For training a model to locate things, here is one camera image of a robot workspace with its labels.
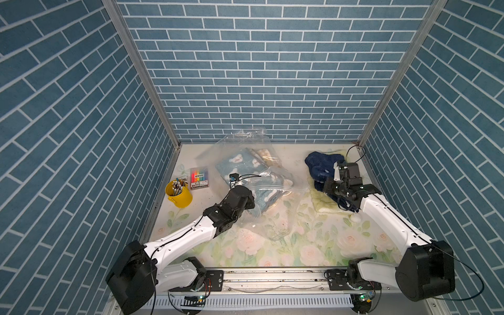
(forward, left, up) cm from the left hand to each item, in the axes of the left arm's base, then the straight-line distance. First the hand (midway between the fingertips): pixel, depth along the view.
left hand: (256, 193), depth 82 cm
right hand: (+6, -32, 0) cm, 32 cm away
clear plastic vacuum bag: (-6, -11, -14) cm, 19 cm away
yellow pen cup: (+1, +33, -8) cm, 34 cm away
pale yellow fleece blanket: (+1, -32, -10) cm, 34 cm away
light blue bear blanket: (+8, -5, -5) cm, 10 cm away
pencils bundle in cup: (+3, +33, +2) cm, 33 cm away
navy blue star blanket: (+18, -32, -3) cm, 37 cm away
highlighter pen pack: (+17, +31, -13) cm, 38 cm away
